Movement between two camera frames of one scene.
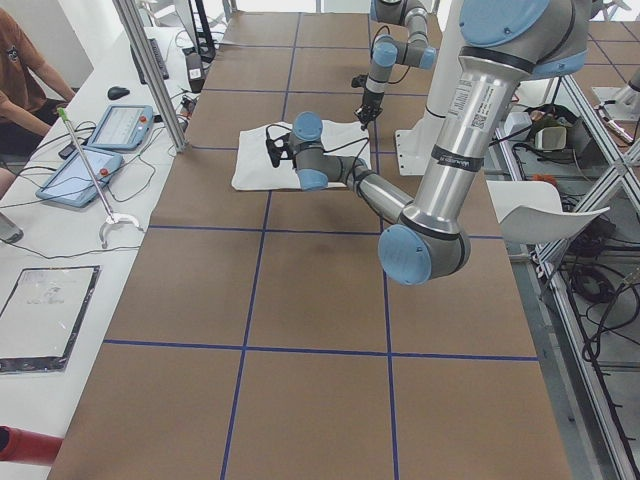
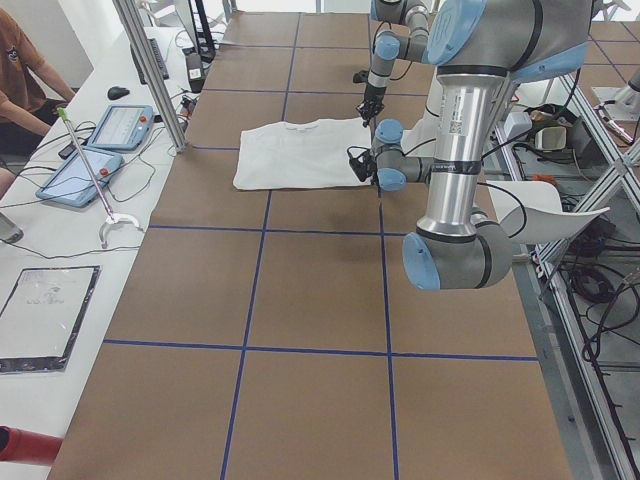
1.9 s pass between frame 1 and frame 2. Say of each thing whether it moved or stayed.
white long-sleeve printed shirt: stayed
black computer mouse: stayed
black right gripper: stayed
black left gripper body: moved
